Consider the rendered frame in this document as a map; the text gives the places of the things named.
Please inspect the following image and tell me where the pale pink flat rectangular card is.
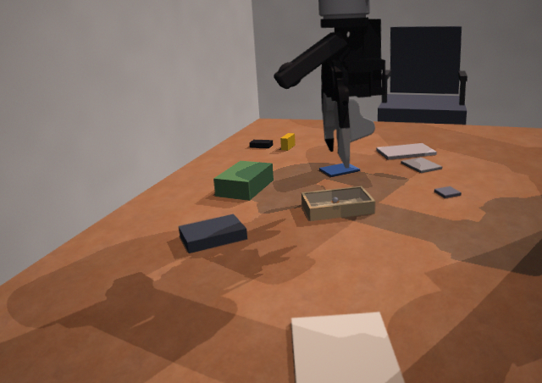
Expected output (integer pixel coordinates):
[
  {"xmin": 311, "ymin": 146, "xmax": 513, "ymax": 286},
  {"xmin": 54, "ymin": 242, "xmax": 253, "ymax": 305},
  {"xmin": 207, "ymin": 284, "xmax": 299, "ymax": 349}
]
[{"xmin": 376, "ymin": 143, "xmax": 437, "ymax": 160}]

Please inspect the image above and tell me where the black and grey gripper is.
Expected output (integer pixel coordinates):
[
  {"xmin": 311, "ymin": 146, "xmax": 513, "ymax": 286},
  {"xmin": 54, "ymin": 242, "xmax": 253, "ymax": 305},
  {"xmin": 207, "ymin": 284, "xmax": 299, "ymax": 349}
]
[{"xmin": 321, "ymin": 17, "xmax": 385, "ymax": 169}]

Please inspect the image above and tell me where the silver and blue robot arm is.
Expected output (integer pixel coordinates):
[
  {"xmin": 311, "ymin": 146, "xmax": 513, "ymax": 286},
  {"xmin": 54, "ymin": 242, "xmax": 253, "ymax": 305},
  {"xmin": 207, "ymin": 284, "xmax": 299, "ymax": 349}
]
[{"xmin": 274, "ymin": 0, "xmax": 370, "ymax": 89}]

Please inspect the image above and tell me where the green rectangular block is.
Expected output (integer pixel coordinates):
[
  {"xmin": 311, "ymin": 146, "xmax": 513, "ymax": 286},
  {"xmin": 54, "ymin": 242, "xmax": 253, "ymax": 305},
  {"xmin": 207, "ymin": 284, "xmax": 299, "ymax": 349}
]
[{"xmin": 213, "ymin": 161, "xmax": 274, "ymax": 201}]

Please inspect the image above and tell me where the small yellow block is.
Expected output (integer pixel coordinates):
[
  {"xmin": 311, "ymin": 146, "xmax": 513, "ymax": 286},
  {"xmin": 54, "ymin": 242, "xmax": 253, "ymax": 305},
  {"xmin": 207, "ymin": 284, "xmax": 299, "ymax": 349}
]
[{"xmin": 280, "ymin": 133, "xmax": 296, "ymax": 151}]

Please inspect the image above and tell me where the wooden ball-in-hole puzzle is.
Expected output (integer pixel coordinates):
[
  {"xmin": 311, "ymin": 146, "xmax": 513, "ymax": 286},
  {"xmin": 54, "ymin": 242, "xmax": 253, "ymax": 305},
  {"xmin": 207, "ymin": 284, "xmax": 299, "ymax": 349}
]
[{"xmin": 301, "ymin": 186, "xmax": 375, "ymax": 221}]

